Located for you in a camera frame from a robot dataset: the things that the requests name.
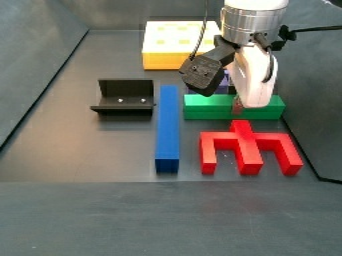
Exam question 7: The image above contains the red E-shaped block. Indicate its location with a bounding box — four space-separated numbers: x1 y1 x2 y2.
199 120 303 176

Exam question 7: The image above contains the yellow slotted board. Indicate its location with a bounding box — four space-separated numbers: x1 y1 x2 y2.
142 21 202 70

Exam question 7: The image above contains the black camera cable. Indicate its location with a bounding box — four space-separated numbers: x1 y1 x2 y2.
188 0 211 62

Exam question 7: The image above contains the blue flat bar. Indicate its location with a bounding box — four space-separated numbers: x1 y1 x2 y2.
155 85 180 173

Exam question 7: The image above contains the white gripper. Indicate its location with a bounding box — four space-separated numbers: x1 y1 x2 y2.
226 43 278 115

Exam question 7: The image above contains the green rectangular block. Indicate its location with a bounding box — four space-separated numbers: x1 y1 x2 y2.
183 94 286 120

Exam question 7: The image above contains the black angle bracket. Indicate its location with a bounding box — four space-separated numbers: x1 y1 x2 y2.
91 78 155 116

